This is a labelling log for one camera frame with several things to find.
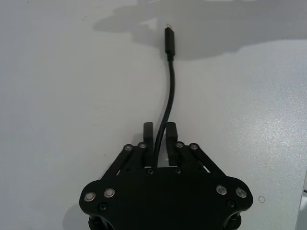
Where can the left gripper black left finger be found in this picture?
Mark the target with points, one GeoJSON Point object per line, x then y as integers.
{"type": "Point", "coordinates": [148, 134]}

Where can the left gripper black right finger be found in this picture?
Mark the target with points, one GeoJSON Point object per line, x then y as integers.
{"type": "Point", "coordinates": [171, 131]}

